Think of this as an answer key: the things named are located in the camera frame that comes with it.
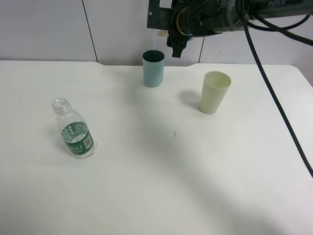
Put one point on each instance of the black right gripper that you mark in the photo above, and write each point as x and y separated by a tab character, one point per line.
193	18

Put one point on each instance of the clear plastic water bottle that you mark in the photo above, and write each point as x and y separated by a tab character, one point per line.
73	129

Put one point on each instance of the blue sleeved paper cup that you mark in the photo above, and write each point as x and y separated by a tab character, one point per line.
162	33

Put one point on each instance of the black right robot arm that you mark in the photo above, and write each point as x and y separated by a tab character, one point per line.
235	11

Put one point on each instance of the teal plastic cup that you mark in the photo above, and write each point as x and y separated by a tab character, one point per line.
153	67

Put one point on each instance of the pale green plastic cup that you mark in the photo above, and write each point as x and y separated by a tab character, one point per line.
215	86

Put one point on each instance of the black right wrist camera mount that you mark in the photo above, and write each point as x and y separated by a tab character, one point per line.
161	18

